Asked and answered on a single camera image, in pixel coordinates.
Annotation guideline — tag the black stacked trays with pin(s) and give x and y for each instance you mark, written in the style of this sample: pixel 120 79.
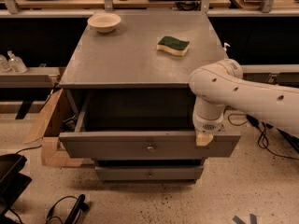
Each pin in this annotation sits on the black stacked trays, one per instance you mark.
pixel 12 181

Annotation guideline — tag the blue tape marker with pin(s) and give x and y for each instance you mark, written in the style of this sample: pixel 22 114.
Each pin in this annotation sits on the blue tape marker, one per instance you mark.
pixel 251 219

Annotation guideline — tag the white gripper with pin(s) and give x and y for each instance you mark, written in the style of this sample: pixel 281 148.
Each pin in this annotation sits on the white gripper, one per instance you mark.
pixel 206 124

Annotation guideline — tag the clear plastic bottle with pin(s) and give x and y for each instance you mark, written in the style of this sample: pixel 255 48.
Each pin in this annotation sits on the clear plastic bottle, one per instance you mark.
pixel 4 66

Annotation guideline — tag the grey bottom drawer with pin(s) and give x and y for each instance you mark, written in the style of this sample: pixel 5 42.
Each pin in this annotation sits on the grey bottom drawer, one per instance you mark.
pixel 152 173

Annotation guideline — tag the grey top drawer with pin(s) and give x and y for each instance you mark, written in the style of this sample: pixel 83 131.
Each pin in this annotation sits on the grey top drawer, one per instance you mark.
pixel 139 124

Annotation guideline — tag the clear sanitizer bottle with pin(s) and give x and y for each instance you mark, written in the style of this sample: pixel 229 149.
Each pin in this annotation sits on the clear sanitizer bottle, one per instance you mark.
pixel 16 63

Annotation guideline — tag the grey drawer cabinet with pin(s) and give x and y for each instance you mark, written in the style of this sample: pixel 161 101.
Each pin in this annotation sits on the grey drawer cabinet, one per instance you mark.
pixel 128 59

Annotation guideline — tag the white pump dispenser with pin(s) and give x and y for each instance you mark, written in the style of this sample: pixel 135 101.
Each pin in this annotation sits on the white pump dispenser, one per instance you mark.
pixel 226 46

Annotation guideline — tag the cream ceramic bowl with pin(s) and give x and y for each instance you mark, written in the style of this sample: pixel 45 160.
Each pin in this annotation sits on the cream ceramic bowl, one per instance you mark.
pixel 104 22

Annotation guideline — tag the open cardboard box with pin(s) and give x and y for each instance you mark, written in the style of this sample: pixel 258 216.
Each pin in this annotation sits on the open cardboard box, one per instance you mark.
pixel 47 127

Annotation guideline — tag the black handle tool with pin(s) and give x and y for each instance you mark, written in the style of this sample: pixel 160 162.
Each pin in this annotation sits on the black handle tool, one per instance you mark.
pixel 79 206

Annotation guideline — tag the green yellow sponge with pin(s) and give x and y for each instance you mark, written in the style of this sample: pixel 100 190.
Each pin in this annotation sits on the green yellow sponge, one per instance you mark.
pixel 173 46

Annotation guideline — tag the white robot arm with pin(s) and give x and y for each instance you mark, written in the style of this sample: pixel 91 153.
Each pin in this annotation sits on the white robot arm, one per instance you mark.
pixel 221 84

